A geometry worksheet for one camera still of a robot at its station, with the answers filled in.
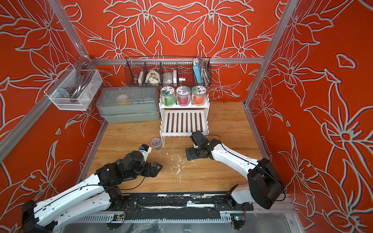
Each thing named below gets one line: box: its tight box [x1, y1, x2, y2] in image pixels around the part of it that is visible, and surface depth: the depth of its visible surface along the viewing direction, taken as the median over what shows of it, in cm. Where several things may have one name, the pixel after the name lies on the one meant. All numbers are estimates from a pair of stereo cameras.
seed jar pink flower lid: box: [175, 85, 191, 107], surface depth 79 cm
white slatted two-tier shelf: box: [158, 94, 211, 147], surface depth 91 cm
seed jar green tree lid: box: [160, 85, 176, 107], surface depth 79 cm
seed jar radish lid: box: [191, 85, 207, 107], surface depth 79 cm
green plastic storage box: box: [96, 86, 161, 124], surface depth 100 cm
